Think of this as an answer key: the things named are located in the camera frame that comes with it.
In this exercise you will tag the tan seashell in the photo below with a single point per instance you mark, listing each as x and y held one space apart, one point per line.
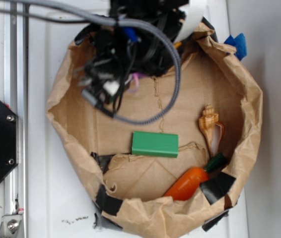
211 128

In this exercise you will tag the black tape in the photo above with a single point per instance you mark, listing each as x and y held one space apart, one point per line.
216 188
107 203

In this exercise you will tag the black tape bottom right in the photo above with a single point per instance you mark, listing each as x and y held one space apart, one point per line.
216 188

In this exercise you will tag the orange toy carrot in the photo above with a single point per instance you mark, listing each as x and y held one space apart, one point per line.
187 184

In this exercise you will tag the black gripper with wiring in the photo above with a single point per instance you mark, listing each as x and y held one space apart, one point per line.
125 53

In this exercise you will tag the blue tape right edge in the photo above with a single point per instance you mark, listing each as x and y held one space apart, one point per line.
239 42

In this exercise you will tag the white plastic tray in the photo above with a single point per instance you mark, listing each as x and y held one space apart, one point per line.
58 205

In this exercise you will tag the aluminum frame rail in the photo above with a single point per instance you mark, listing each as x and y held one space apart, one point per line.
15 222

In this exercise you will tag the green rectangular block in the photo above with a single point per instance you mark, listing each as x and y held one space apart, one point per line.
155 144

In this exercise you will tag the black tape bottom left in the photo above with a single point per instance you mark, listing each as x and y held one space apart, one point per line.
107 203

